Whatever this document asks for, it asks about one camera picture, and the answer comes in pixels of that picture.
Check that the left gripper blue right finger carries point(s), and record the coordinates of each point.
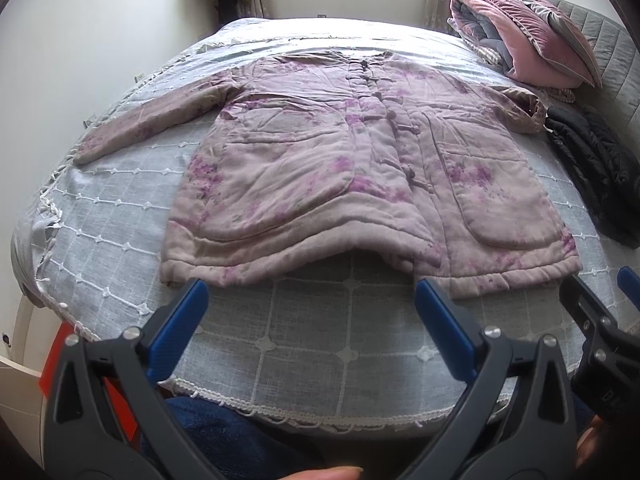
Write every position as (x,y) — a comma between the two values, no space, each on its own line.
(515,418)

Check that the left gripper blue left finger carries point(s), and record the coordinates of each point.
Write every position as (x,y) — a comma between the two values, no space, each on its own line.
(82,438)

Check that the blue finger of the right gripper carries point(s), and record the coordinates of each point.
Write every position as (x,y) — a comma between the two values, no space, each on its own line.
(582,305)
(628,282)

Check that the pink floral padded coat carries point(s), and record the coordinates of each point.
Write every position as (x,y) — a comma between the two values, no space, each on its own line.
(314,154)

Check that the right hand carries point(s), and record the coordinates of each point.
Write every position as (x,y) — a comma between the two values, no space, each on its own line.
(594,441)

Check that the left hand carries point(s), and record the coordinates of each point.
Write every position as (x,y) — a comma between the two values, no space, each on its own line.
(334,473)

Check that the red box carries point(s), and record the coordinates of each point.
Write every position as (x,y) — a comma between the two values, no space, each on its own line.
(122,410)

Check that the black jacket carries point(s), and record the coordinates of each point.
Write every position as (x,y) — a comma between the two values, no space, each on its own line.
(604,171)

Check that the white wardrobe door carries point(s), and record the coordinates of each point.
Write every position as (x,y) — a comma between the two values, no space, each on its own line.
(23,354)

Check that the blue trousers leg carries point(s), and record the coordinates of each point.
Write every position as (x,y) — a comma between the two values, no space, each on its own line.
(237,447)

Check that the grey padded headboard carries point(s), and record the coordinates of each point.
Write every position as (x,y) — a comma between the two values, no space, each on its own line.
(618,64)

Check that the pink grey pillow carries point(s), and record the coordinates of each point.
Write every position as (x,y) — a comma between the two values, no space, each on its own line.
(563,26)

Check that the pink folded quilt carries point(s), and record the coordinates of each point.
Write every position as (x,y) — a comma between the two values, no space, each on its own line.
(531,51)

